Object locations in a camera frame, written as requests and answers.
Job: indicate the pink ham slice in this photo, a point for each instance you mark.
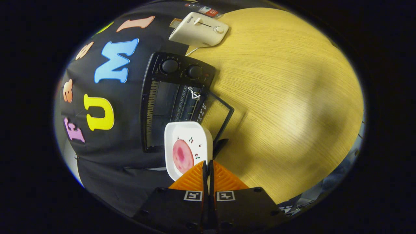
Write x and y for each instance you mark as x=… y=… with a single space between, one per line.
x=182 y=156

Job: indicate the white square plate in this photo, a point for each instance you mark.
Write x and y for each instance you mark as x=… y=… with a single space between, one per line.
x=191 y=130

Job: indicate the brown bread slice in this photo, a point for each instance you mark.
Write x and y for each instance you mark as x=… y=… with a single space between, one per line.
x=175 y=22

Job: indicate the clear water bottle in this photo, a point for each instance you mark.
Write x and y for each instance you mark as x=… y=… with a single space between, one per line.
x=208 y=11

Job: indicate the black toaster oven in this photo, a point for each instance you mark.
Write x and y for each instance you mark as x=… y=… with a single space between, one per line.
x=182 y=70

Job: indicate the black backdrop cloth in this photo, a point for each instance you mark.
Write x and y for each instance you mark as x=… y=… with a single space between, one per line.
x=107 y=162

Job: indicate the white toaster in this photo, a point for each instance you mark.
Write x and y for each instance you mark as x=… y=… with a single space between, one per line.
x=198 y=32

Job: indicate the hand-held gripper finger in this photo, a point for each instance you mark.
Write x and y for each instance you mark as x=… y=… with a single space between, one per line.
x=204 y=182
x=211 y=182

